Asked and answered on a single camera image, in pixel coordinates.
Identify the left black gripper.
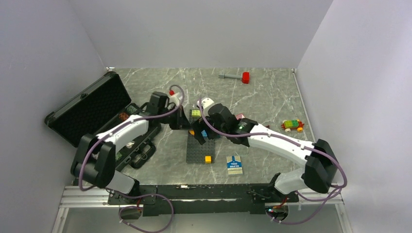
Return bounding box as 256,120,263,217
158,105,193,130

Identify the colourful lego toy car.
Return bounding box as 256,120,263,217
281,119,305,133

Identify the green blue chip stack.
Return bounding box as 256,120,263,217
126,105,138,115

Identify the red block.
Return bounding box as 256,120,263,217
241,72,250,84

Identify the black poker chip case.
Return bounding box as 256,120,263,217
44,71,161,171

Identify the lower grey lego baseplate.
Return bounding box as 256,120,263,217
186,132,216,164

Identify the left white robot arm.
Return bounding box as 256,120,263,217
70,90,189,204

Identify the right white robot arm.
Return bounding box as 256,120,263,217
192,98,338,202

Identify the lime green lego brick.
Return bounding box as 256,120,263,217
191,110,201,117

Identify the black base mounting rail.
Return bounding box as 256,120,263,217
108,183,299,216

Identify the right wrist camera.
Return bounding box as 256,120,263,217
200,98,215,113

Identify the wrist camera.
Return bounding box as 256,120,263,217
200,98,215,113
169,90,182,105

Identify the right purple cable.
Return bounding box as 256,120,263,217
197,97,348,226

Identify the blue texas holdem card box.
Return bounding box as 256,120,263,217
226,155,243,175

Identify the small yellow lego brick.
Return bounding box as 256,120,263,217
205,156,212,164

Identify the grey lego baseplate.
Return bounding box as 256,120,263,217
188,109,216,133
186,132,216,164

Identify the upper grey lego baseplate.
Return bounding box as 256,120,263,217
188,109,216,133

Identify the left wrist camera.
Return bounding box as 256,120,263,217
169,90,182,105

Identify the orange black chip stack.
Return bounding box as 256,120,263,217
119,112,129,121

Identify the grey cylinder tool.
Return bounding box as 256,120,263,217
218,73,242,80

